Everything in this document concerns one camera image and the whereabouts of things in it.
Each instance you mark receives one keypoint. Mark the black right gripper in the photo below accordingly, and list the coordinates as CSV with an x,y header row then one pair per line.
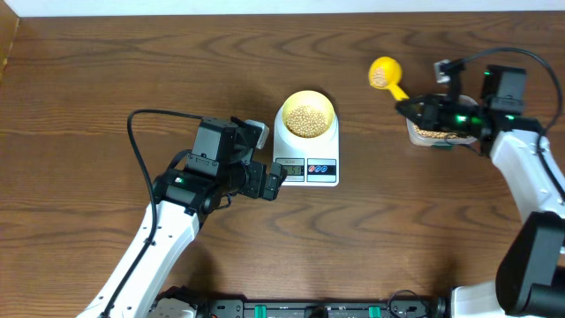
x,y
431,108

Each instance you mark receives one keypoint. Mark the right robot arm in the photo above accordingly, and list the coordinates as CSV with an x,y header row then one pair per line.
x,y
530,280

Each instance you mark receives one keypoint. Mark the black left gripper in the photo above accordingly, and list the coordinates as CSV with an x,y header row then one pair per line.
x,y
252,187

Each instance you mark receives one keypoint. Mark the white digital kitchen scale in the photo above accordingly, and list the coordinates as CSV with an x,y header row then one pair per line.
x,y
308,161

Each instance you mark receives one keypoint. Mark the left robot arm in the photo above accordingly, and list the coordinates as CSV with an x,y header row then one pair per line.
x,y
218,166

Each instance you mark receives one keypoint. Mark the soybeans in yellow bowl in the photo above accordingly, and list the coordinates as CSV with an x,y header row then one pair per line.
x,y
306,122

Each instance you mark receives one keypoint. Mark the yellow measuring scoop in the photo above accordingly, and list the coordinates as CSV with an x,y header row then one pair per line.
x,y
385,74

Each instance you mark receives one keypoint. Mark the pale yellow bowl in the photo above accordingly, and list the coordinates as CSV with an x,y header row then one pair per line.
x,y
309,98

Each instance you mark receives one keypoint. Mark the clear plastic container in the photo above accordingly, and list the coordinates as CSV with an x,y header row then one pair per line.
x,y
439,143

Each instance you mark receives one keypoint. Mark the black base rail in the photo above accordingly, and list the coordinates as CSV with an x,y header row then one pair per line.
x,y
179,302

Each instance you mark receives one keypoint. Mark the pile of soybeans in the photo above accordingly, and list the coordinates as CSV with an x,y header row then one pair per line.
x,y
435,135

